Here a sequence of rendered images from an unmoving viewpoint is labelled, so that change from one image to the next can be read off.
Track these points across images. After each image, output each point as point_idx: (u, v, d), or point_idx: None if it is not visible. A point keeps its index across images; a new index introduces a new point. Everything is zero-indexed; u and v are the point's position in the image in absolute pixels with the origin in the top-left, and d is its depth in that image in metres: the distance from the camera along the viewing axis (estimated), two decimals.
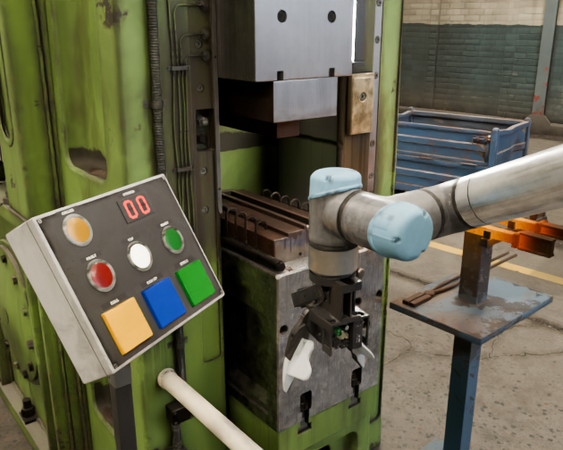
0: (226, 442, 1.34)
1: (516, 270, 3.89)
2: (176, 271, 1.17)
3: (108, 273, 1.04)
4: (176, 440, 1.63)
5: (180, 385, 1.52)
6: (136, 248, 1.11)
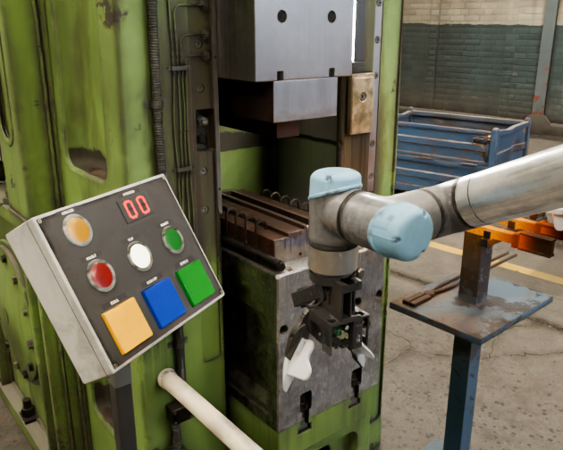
0: (226, 442, 1.34)
1: (516, 270, 3.89)
2: (176, 271, 1.17)
3: (108, 273, 1.04)
4: (176, 440, 1.63)
5: (180, 385, 1.52)
6: (136, 248, 1.11)
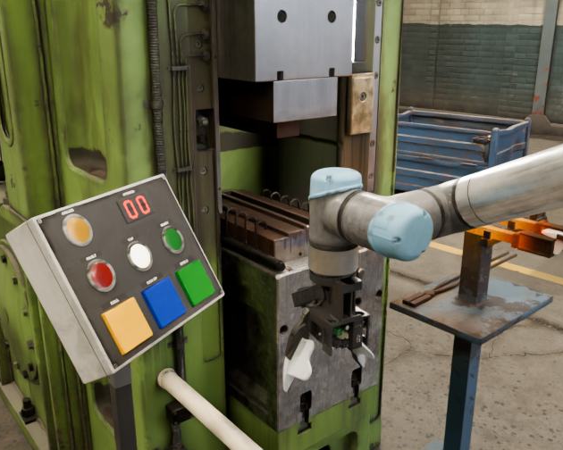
0: (226, 442, 1.34)
1: (516, 270, 3.89)
2: (176, 271, 1.17)
3: (108, 273, 1.04)
4: (176, 440, 1.63)
5: (180, 385, 1.52)
6: (136, 248, 1.11)
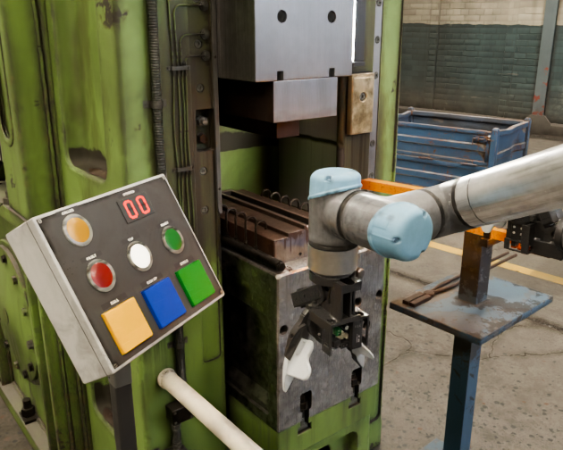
0: (226, 442, 1.34)
1: (516, 270, 3.89)
2: (176, 271, 1.17)
3: (108, 273, 1.04)
4: (176, 440, 1.63)
5: (180, 385, 1.52)
6: (136, 248, 1.11)
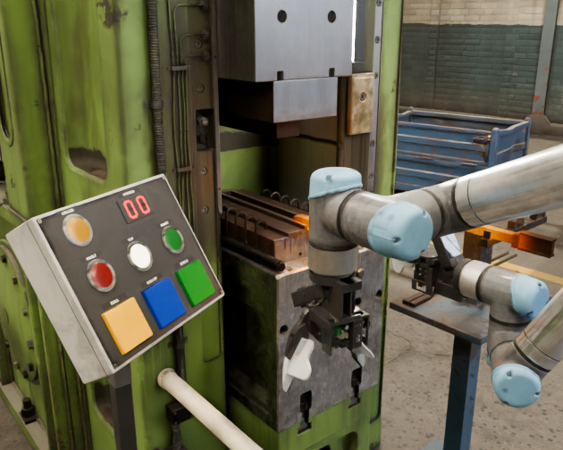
0: (226, 442, 1.34)
1: (516, 270, 3.89)
2: (176, 271, 1.17)
3: (108, 273, 1.04)
4: (176, 440, 1.63)
5: (180, 385, 1.52)
6: (136, 248, 1.11)
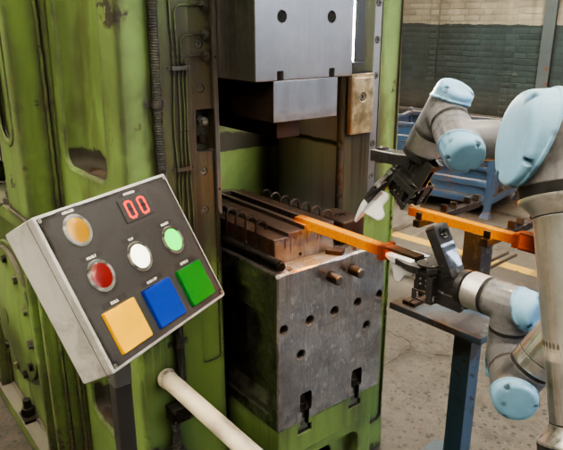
0: (226, 442, 1.34)
1: (516, 270, 3.89)
2: (176, 271, 1.17)
3: (108, 273, 1.04)
4: (176, 440, 1.63)
5: (180, 385, 1.52)
6: (136, 248, 1.11)
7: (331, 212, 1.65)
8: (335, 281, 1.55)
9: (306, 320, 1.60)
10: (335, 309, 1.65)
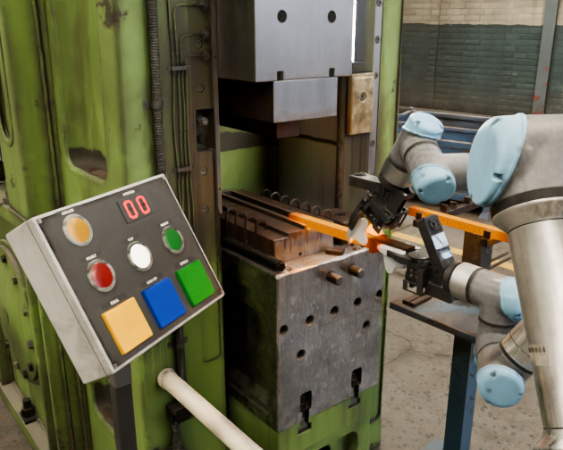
0: (226, 442, 1.34)
1: None
2: (176, 271, 1.17)
3: (108, 273, 1.04)
4: (176, 440, 1.63)
5: (180, 385, 1.52)
6: (136, 248, 1.11)
7: (331, 212, 1.65)
8: (335, 281, 1.55)
9: (306, 320, 1.60)
10: (335, 309, 1.65)
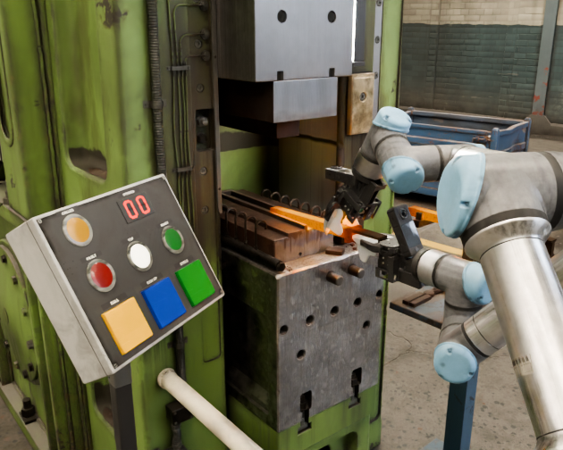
0: (226, 442, 1.34)
1: None
2: (176, 271, 1.17)
3: (108, 273, 1.04)
4: (176, 440, 1.63)
5: (180, 385, 1.52)
6: (136, 248, 1.11)
7: None
8: (335, 281, 1.55)
9: (306, 320, 1.60)
10: (335, 309, 1.65)
